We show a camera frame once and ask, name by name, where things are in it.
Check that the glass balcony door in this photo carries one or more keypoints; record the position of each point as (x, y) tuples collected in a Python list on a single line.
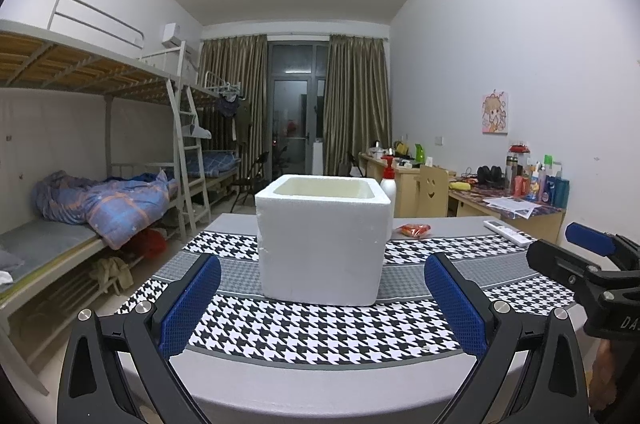
[(295, 113)]

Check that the wooden desk with patterned top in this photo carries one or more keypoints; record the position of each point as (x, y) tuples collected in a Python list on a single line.
[(472, 206)]

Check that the cluster of toiletry bottles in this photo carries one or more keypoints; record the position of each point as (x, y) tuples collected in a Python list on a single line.
[(547, 189)]

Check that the white foam box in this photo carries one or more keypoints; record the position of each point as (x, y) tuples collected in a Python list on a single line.
[(320, 249)]

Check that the white air conditioner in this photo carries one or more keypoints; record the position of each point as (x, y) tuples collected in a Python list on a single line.
[(172, 34)]

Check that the beige cloth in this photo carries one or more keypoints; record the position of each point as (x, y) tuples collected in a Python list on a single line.
[(111, 275)]

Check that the black headphones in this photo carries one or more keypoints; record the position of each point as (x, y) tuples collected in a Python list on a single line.
[(490, 175)]

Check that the wooden chair with smiley cutout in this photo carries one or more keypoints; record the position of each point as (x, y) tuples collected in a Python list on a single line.
[(432, 194)]

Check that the dark hanging clothes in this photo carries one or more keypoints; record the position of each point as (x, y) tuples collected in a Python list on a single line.
[(235, 116)]

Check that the brown curtain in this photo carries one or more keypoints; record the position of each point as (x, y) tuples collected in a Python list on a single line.
[(357, 103), (235, 78)]

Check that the green kettle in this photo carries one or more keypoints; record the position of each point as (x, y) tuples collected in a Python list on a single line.
[(420, 153)]

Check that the large white metal bunk bed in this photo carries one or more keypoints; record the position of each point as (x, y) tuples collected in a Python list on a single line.
[(50, 58)]

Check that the blue checked mattress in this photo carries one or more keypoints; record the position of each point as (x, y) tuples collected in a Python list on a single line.
[(215, 162)]

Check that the small white metal bunk bed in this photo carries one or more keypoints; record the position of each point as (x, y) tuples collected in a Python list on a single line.
[(220, 163)]

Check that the light wooden desk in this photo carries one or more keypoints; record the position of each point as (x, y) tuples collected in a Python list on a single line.
[(407, 189)]

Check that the cartoon wall poster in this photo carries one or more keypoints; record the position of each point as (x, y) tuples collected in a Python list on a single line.
[(495, 112)]

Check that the printed papers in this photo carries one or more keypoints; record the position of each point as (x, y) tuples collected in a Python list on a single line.
[(510, 206)]

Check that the yellow object on desk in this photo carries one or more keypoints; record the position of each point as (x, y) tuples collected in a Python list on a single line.
[(460, 186)]

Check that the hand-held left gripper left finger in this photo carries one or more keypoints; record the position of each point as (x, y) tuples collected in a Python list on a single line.
[(192, 304)]

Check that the black folding chair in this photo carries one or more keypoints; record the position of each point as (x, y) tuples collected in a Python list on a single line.
[(250, 179)]

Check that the person's right hand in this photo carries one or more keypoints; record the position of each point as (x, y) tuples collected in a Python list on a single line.
[(602, 374)]

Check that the white pump bottle red top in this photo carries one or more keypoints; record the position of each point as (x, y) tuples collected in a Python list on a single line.
[(389, 191)]

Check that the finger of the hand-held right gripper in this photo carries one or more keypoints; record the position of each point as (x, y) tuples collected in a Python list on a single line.
[(590, 236), (555, 261)]

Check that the blue checked quilt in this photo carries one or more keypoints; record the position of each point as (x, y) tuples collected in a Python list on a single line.
[(115, 209)]

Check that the white hanging organiser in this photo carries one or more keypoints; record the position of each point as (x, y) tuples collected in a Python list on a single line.
[(196, 132)]

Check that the houndstooth table mat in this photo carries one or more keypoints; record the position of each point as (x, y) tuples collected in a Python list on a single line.
[(325, 334)]

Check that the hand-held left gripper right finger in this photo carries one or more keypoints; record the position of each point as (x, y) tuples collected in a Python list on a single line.
[(452, 304)]

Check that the red snack packet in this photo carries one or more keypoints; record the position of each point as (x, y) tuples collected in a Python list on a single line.
[(411, 230)]

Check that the glass jar with red lid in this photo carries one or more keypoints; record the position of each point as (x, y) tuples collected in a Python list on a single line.
[(519, 158)]

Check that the white remote control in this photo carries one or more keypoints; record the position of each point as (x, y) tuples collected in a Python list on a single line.
[(507, 231)]

